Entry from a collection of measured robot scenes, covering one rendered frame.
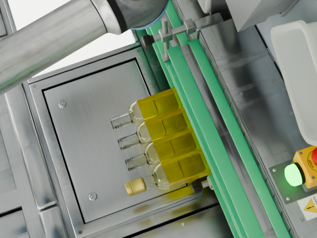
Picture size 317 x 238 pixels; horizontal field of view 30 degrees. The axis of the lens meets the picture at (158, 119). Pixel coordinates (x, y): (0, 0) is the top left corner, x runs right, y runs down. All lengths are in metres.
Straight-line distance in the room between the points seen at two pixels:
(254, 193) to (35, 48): 0.53
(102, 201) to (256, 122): 0.47
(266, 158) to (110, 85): 0.58
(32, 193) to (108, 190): 0.20
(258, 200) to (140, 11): 0.46
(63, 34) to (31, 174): 0.60
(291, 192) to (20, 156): 0.76
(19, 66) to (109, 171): 0.56
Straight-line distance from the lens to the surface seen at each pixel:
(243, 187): 1.26
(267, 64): 1.36
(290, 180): 1.20
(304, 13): 1.13
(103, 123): 1.61
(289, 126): 1.29
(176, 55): 1.38
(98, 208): 1.53
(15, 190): 1.62
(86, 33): 1.09
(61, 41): 1.08
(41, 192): 1.57
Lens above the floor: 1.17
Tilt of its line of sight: 6 degrees down
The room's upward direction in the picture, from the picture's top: 110 degrees counter-clockwise
